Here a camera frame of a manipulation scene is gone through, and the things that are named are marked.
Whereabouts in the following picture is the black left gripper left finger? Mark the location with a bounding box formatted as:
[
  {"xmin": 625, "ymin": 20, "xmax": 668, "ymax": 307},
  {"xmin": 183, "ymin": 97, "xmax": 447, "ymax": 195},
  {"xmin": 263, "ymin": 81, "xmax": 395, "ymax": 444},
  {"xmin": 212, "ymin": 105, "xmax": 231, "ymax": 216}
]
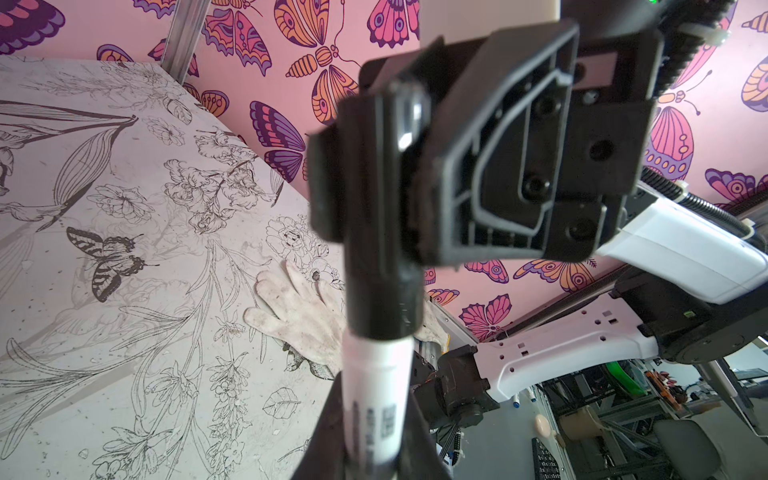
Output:
[{"xmin": 291, "ymin": 373, "xmax": 346, "ymax": 480}]

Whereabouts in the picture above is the black pen cap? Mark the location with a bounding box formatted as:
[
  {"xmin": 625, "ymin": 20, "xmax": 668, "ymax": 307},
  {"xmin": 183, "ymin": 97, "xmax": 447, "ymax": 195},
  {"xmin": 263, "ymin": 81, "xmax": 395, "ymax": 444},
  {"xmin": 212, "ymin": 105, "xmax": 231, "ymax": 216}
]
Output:
[{"xmin": 339, "ymin": 82, "xmax": 430, "ymax": 341}]

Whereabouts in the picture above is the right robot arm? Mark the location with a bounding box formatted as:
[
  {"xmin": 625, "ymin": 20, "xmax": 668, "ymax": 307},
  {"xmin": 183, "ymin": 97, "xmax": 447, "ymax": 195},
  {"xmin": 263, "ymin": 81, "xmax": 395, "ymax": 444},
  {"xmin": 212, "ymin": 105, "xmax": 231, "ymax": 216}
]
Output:
[{"xmin": 308, "ymin": 1, "xmax": 767, "ymax": 431}]

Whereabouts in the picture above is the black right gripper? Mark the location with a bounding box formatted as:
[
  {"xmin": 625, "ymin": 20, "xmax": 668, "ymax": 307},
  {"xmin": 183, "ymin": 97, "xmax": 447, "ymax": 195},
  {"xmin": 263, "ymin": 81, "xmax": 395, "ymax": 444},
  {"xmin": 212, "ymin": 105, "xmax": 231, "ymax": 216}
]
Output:
[{"xmin": 359, "ymin": 0, "xmax": 739, "ymax": 266}]

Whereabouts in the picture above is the black keyboard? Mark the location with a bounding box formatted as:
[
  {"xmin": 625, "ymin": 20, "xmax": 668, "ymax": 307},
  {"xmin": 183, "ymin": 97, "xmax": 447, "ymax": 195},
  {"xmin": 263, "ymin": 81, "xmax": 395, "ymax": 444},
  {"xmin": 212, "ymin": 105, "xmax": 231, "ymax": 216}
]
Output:
[{"xmin": 531, "ymin": 438, "xmax": 562, "ymax": 480}]

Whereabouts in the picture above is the white marker pen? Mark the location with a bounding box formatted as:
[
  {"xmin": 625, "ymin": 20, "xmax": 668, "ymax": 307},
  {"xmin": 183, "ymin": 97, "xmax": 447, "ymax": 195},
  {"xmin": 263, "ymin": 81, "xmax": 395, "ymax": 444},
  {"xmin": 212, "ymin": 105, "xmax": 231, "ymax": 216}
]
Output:
[{"xmin": 341, "ymin": 331, "xmax": 414, "ymax": 479}]

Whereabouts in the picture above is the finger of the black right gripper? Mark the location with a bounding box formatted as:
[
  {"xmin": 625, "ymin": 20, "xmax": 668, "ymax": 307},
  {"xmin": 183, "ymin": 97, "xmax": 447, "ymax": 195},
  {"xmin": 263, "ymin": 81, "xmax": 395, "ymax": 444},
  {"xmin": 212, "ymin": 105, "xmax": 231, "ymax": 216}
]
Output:
[{"xmin": 308, "ymin": 91, "xmax": 384, "ymax": 243}]

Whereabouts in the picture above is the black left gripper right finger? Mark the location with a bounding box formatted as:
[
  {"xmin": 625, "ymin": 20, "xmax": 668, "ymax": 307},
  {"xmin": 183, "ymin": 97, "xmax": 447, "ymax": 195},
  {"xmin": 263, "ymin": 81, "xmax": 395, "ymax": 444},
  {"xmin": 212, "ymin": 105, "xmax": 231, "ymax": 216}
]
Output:
[{"xmin": 394, "ymin": 391, "xmax": 451, "ymax": 480}]

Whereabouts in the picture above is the white knit glove on table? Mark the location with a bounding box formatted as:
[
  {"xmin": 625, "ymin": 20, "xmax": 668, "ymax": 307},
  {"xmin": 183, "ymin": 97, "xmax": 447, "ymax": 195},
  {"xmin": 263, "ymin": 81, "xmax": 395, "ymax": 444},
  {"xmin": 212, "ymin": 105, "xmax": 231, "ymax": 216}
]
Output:
[{"xmin": 242, "ymin": 262, "xmax": 450, "ymax": 380}]

